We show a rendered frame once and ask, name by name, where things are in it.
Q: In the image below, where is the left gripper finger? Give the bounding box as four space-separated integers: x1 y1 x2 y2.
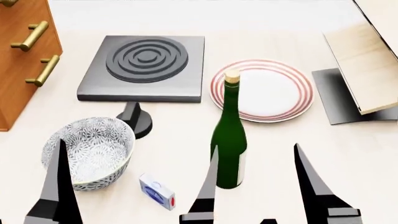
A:
22 138 85 224

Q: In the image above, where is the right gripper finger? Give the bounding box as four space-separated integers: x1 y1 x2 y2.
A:
179 144 220 224
293 142 363 224

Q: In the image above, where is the green wine bottle with cork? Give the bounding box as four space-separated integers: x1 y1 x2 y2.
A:
210 69 248 190

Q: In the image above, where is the wooden drawer cabinet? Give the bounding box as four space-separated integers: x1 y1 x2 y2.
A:
0 0 63 133

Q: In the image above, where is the small white blue carton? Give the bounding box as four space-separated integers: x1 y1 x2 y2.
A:
138 172 177 212

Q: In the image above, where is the grey floral patterned bowl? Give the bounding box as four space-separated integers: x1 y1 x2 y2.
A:
40 116 137 192

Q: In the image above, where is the black stove knob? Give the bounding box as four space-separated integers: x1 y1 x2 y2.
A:
115 101 154 140

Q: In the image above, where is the grey square stove plate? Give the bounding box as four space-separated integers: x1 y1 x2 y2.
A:
76 35 206 104

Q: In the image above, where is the white plate with red rings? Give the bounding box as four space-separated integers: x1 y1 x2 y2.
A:
209 58 315 124

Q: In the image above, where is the light wooden board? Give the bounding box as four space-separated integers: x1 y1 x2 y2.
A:
322 22 398 116

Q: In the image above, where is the white panel with dark edge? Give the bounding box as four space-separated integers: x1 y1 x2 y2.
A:
352 0 398 60

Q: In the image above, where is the brass bar drawer handle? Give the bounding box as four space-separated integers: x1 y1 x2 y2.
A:
25 54 61 87
11 21 50 52

